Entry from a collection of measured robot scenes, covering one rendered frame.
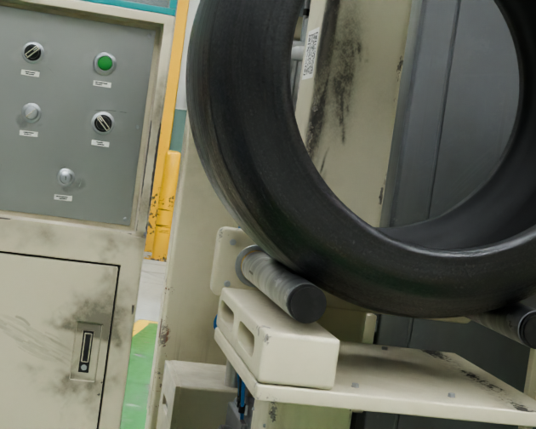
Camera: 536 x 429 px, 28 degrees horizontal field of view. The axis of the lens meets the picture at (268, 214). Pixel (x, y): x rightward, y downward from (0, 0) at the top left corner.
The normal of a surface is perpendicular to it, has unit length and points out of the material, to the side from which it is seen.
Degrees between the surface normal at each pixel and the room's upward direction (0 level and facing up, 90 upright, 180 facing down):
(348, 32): 90
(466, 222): 82
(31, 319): 90
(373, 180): 90
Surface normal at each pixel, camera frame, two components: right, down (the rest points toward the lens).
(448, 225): 0.11, -0.09
